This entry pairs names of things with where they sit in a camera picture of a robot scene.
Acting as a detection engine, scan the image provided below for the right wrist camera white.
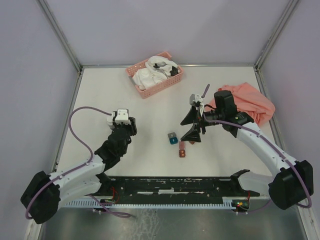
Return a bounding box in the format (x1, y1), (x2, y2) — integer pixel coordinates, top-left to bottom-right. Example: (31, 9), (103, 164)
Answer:
(189, 94), (205, 113)

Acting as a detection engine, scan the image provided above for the teal pill box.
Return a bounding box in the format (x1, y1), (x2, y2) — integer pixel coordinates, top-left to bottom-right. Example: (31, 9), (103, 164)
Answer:
(169, 137), (179, 145)

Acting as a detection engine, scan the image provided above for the white cable duct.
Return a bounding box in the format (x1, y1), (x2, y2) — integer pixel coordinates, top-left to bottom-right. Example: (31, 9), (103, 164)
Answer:
(63, 198), (236, 210)

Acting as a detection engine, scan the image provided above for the grey pill box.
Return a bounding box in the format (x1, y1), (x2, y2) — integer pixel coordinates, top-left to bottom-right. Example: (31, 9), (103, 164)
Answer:
(167, 132), (176, 139)

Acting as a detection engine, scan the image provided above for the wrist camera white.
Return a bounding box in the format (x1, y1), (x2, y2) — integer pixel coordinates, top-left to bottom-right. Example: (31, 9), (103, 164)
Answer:
(189, 94), (205, 113)
(106, 108), (131, 130)

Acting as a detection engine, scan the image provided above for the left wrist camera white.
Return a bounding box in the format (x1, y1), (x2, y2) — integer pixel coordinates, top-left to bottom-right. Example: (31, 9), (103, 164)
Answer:
(106, 108), (131, 130)

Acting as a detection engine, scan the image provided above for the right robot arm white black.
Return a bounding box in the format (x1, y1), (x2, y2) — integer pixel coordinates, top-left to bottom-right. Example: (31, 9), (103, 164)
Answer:
(180, 90), (314, 210)

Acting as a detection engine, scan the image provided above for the pink shirt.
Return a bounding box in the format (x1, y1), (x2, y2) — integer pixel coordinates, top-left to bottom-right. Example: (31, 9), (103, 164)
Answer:
(218, 82), (276, 127)

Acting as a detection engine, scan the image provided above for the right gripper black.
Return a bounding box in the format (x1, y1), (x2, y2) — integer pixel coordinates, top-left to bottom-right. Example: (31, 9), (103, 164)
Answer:
(180, 104), (224, 143)

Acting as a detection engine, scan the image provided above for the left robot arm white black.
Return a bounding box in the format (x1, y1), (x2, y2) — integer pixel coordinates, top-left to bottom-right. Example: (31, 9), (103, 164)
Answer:
(20, 117), (137, 224)

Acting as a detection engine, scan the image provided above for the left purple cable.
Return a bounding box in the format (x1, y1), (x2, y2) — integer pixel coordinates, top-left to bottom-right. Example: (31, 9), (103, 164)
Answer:
(26, 106), (132, 220)

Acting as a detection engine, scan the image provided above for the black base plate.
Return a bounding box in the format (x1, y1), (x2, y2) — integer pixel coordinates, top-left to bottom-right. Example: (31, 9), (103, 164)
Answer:
(94, 176), (260, 205)

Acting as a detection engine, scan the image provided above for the white cloth in basket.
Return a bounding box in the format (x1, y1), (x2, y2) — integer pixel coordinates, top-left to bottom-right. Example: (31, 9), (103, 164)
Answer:
(132, 56), (181, 91)

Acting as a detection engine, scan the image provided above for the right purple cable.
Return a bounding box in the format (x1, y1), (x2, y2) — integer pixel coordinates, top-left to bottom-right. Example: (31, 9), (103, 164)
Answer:
(202, 84), (313, 215)

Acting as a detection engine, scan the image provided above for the purple cable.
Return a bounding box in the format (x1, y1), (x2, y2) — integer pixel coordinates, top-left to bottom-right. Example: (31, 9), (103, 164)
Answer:
(202, 84), (313, 215)
(26, 106), (132, 220)

